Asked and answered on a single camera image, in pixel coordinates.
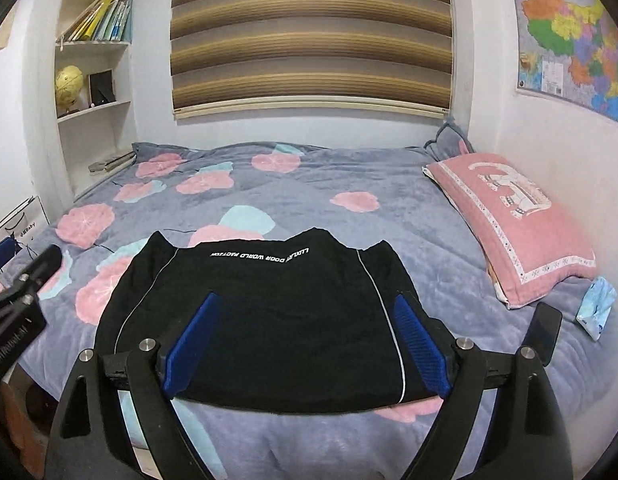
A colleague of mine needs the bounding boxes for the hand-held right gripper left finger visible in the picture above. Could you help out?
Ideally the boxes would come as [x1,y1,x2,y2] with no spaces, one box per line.
[43,292,222,480]

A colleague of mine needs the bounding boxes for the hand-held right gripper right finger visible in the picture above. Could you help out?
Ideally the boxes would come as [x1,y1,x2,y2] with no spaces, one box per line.
[393,294,576,480]

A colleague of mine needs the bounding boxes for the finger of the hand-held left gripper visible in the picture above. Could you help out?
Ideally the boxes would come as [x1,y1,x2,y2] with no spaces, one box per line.
[0,237,18,282]
[0,244,63,329]

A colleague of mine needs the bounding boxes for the black hoodie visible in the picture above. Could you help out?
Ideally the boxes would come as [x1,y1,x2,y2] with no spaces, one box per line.
[94,227,442,415]

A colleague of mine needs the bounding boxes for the white paper bag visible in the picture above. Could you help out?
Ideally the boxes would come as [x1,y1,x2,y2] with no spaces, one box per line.
[0,195,51,257]

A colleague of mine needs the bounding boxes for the grey floral blanket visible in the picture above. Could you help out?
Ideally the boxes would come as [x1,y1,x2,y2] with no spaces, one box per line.
[16,141,618,480]

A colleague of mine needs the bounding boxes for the black smartphone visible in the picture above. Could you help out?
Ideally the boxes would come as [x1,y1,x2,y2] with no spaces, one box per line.
[524,302,564,367]

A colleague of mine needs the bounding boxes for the pink pillow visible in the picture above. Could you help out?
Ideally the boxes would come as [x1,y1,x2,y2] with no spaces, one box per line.
[423,154,598,310]

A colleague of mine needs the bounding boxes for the white bookshelf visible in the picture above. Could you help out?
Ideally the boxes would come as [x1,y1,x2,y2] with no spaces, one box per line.
[53,0,151,202]

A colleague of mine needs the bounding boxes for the blue white tissue pack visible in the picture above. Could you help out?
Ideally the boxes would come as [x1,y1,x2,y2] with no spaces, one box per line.
[575,276,618,342]

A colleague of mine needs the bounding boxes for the yellow globe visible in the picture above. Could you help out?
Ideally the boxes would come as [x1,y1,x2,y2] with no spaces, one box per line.
[55,65,85,114]

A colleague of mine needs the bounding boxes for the grey pillow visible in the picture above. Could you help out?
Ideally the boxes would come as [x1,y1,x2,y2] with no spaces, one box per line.
[423,117,476,163]

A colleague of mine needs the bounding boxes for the row of leaning books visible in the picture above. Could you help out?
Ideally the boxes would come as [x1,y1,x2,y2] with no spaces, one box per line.
[63,0,133,44]

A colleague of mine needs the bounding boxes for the brown striped window blind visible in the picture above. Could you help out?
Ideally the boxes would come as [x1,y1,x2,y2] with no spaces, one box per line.
[170,0,455,120]

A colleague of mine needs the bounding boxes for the black picture frame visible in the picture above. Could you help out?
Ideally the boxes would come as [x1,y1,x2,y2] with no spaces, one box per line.
[88,70,118,107]

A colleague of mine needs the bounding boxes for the colourful wall map poster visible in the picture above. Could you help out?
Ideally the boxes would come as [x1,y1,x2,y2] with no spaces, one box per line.
[509,0,618,128]

